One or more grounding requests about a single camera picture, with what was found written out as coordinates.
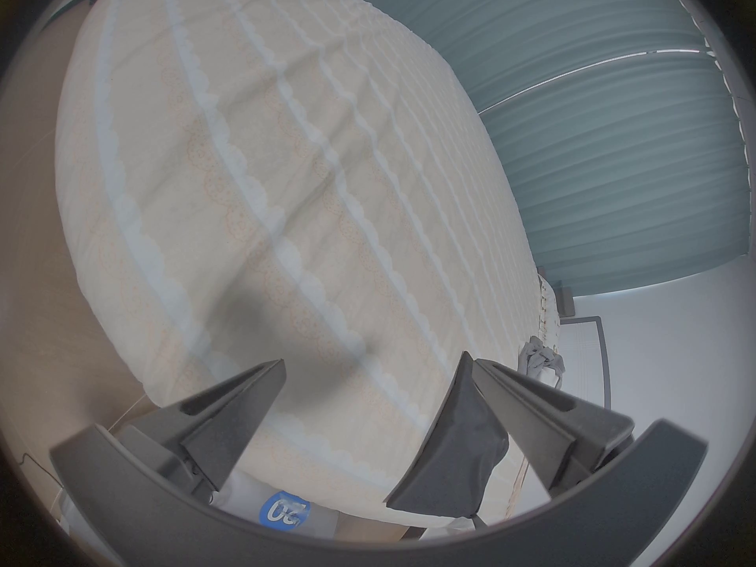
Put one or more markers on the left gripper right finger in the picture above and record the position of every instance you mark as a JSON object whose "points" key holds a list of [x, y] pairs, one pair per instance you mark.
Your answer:
{"points": [[543, 429]]}

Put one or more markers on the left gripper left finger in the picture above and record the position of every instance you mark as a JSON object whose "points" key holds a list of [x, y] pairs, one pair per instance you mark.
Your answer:
{"points": [[227, 429]]}

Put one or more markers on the black T-shirt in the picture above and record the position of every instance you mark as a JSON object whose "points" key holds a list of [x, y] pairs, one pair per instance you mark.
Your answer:
{"points": [[458, 458]]}

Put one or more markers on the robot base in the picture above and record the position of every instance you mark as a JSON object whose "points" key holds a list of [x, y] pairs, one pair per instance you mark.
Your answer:
{"points": [[283, 508]]}

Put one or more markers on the pile of clothes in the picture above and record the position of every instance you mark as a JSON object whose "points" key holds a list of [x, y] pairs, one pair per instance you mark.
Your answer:
{"points": [[540, 358]]}

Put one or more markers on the bed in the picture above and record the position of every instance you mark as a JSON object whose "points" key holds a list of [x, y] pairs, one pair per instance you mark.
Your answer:
{"points": [[266, 198]]}

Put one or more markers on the white printed pillow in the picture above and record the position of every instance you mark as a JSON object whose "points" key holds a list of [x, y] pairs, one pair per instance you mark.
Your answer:
{"points": [[549, 310]]}

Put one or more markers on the grey bedside table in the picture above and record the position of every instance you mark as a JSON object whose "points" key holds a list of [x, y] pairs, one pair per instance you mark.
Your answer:
{"points": [[565, 300]]}

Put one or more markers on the blue-green curtain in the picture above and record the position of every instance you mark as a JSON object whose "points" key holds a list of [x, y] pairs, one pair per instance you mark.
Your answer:
{"points": [[531, 27], [638, 186]]}

